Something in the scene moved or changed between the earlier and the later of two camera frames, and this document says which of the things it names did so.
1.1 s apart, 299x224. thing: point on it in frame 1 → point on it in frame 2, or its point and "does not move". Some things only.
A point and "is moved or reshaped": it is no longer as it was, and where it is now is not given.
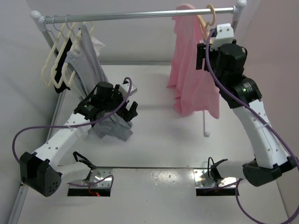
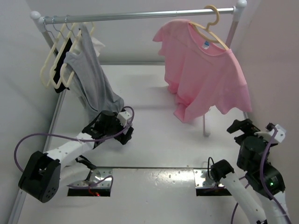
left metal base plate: x=98 y=178 does not move
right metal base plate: x=202 y=179 does not move
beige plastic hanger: x=205 y=31 → x=207 y=29
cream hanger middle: x=66 y=38 does not move
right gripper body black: x=202 y=54 → x=249 y=128
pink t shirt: x=193 y=91 is moved or reshaped
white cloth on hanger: x=96 y=45 does not move
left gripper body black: x=124 y=113 → x=122 y=137
